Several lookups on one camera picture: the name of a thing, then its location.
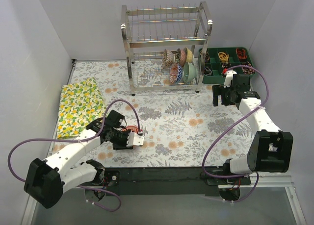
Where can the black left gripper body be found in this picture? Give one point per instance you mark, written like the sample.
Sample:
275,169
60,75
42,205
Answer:
123,140

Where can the black leaf patterned bowl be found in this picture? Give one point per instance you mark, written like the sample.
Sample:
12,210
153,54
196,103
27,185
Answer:
180,57

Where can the mint green bowl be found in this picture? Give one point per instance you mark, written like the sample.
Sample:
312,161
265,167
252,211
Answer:
189,72

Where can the orange geometric patterned bowl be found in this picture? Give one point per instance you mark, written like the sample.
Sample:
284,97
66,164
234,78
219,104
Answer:
176,74

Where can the floral patterned table mat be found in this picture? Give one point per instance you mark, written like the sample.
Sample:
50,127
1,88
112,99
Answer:
180,127

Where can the green compartment organizer tray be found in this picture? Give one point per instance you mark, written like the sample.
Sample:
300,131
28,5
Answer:
217,60

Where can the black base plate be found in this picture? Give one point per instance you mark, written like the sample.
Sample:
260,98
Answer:
162,181

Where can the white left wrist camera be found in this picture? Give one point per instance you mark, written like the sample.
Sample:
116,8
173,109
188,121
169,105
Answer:
134,139

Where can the stainless steel dish rack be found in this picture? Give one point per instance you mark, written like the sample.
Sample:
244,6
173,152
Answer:
148,31

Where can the aluminium front rail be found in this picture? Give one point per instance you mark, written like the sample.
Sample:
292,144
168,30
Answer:
269,182

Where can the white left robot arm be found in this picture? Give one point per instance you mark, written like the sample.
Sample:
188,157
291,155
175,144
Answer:
65,159

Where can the lemon print cloth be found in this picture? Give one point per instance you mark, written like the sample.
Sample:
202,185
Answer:
80,103

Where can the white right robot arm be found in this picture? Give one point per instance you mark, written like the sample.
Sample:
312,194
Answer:
270,150

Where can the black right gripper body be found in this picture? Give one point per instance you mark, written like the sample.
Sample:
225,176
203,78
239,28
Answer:
219,95

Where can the yellow and teal patterned bowl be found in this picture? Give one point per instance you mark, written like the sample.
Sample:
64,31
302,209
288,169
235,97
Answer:
189,55

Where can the orange floral patterned bowl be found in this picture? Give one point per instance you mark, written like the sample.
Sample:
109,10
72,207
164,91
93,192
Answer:
134,128

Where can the small purple patterned bowl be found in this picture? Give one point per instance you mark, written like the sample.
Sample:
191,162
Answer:
168,59

